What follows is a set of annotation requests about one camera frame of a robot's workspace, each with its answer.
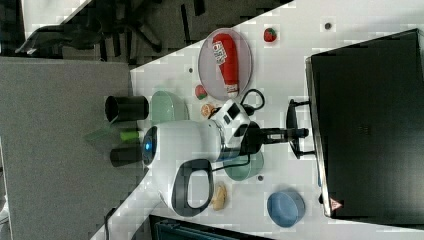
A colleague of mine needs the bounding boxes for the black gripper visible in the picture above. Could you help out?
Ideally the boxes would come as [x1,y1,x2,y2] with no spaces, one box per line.
[239,122,309,155]

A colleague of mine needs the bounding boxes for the black silver toaster oven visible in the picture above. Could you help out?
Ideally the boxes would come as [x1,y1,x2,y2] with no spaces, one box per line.
[305,28,424,229]

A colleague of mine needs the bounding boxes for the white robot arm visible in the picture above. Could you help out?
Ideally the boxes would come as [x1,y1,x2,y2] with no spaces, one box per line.
[140,120,309,217]

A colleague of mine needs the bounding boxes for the green cup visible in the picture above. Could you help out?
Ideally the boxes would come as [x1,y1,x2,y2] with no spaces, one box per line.
[223,152,264,181]

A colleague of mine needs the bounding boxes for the blue cup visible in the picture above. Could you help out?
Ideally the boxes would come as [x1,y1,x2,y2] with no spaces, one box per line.
[267,191,306,228]

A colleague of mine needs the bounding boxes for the orange slice toy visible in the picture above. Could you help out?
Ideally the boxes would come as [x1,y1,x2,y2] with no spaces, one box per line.
[200,104,215,118]

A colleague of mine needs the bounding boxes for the peeled banana toy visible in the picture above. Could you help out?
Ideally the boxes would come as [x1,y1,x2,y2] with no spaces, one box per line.
[211,182,227,211]

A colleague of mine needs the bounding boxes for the large pink strawberry toy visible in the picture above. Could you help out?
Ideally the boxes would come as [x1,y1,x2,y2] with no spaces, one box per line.
[195,85,208,100]

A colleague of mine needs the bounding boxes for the grey round plate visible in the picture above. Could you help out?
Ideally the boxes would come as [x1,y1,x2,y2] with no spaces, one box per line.
[198,28,252,101]

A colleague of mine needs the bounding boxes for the small red strawberry toy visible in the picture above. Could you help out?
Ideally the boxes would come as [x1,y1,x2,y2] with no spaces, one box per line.
[263,28,277,42]

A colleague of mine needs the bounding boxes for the red plush ketchup bottle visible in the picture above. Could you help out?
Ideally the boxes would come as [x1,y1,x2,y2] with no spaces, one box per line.
[212,33,239,98]

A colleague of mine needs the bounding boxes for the green plastic colander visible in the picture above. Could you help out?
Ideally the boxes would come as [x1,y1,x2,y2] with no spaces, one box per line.
[151,91,189,125]

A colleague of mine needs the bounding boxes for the lime green utensil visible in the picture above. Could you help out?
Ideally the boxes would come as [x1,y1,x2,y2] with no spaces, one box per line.
[120,131,139,142]

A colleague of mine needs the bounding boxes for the small black cylinder container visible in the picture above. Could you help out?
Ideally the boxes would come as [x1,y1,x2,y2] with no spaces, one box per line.
[109,147,142,167]

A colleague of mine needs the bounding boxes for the large black cylinder container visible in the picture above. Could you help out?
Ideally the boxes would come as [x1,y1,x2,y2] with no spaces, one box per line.
[105,96,149,122]

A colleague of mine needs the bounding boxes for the black office chair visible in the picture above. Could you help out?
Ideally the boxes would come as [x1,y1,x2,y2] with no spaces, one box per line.
[14,0,208,63]

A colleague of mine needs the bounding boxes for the black camera cable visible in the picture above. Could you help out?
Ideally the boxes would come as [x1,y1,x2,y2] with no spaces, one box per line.
[211,88,267,173]

